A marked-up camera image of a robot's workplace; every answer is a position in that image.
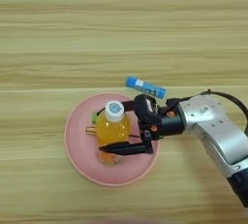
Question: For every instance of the orange juice bottle white cap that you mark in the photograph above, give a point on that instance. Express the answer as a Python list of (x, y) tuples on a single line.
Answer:
[(111, 131)]

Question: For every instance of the blue glue stick tube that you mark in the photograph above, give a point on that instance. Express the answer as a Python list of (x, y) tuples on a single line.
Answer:
[(145, 87)]

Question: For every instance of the pink round plate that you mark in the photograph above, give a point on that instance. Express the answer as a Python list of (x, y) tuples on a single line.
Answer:
[(84, 156)]

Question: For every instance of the green rectangular block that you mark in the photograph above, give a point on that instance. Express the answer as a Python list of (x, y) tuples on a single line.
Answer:
[(95, 117)]

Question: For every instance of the small black box white label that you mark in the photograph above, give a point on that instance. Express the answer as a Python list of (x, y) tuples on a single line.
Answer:
[(145, 108)]

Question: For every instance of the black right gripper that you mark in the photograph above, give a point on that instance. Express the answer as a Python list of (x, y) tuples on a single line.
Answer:
[(171, 122)]

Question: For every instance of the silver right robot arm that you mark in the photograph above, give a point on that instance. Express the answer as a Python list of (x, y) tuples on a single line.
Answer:
[(216, 127)]

